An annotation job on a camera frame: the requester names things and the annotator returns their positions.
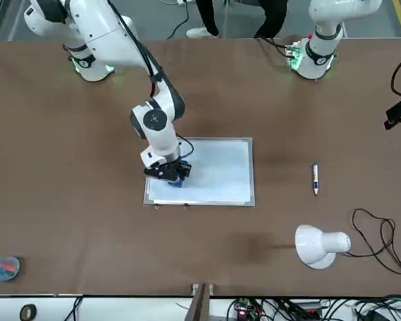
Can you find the white blue marker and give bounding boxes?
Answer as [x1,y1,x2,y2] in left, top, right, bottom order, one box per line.
[311,163,321,196]

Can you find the black tape roll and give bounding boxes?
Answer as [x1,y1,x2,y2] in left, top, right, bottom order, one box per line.
[19,304,38,320]

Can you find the white desk lamp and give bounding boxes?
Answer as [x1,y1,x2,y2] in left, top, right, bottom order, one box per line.
[294,224,352,270]

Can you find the aluminium frame post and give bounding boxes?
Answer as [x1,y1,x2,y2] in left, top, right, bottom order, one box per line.
[186,283,215,321]

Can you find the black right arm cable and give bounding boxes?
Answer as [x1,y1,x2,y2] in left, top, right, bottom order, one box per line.
[108,0,194,158]

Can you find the translucent pen cup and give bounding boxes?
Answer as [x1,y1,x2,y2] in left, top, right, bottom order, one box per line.
[0,255,21,284]

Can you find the black lamp cable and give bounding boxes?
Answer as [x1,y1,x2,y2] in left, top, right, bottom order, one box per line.
[340,209,401,275]

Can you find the person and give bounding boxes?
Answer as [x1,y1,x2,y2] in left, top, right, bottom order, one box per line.
[186,0,288,39]

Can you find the blue whiteboard eraser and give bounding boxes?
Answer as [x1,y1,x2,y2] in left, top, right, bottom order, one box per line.
[168,160,192,189]

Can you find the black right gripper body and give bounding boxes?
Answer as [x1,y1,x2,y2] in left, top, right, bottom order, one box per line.
[144,160,184,183]

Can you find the orange pink marker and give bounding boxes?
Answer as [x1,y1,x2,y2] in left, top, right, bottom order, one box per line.
[0,259,18,275]

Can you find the circuit board red light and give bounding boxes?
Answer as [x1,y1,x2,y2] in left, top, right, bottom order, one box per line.
[233,298,260,318]

